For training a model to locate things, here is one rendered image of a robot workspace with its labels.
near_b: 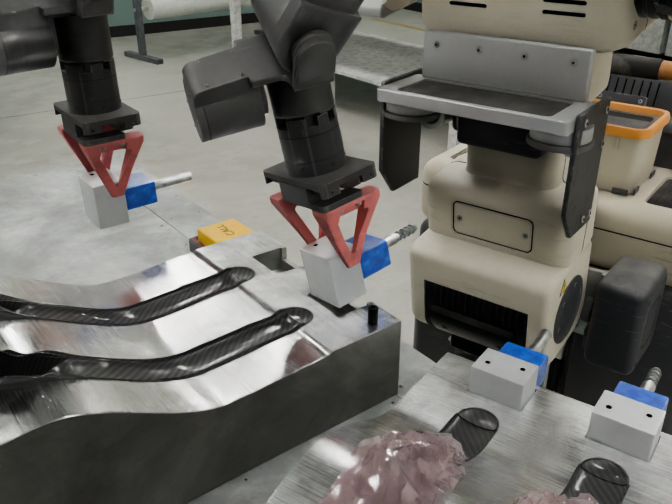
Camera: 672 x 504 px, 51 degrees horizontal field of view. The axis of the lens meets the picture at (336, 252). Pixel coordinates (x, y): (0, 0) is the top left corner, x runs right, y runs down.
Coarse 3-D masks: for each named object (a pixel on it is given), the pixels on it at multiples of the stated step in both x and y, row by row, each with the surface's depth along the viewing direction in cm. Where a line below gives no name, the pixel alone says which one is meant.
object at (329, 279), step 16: (320, 240) 72; (352, 240) 74; (368, 240) 73; (384, 240) 72; (400, 240) 76; (304, 256) 71; (320, 256) 69; (336, 256) 68; (368, 256) 71; (384, 256) 72; (320, 272) 70; (336, 272) 68; (352, 272) 70; (368, 272) 71; (320, 288) 71; (336, 288) 69; (352, 288) 70; (336, 304) 70
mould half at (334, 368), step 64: (192, 256) 82; (192, 320) 70; (256, 320) 70; (320, 320) 69; (384, 320) 69; (64, 384) 54; (128, 384) 57; (192, 384) 61; (256, 384) 61; (320, 384) 65; (384, 384) 71; (0, 448) 48; (64, 448) 51; (128, 448) 54; (192, 448) 58; (256, 448) 63
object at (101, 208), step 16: (80, 176) 84; (96, 176) 84; (112, 176) 84; (144, 176) 87; (176, 176) 89; (96, 192) 81; (128, 192) 84; (144, 192) 85; (96, 208) 82; (112, 208) 83; (128, 208) 85; (96, 224) 84; (112, 224) 84
